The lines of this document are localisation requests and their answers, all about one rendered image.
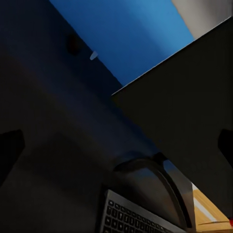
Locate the desk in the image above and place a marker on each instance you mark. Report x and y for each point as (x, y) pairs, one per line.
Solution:
(75, 138)

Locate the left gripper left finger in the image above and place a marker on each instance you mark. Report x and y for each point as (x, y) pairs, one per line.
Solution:
(12, 145)

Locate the keyboard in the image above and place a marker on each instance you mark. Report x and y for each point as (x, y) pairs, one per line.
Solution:
(121, 215)

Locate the door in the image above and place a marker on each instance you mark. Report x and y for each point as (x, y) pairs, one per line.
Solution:
(208, 218)

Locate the monitor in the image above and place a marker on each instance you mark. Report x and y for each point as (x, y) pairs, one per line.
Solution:
(181, 105)

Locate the room divider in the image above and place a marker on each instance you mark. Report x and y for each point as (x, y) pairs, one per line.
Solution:
(129, 36)

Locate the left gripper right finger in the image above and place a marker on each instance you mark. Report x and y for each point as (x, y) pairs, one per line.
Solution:
(225, 144)

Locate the mouse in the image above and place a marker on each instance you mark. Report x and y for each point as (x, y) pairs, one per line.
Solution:
(75, 42)

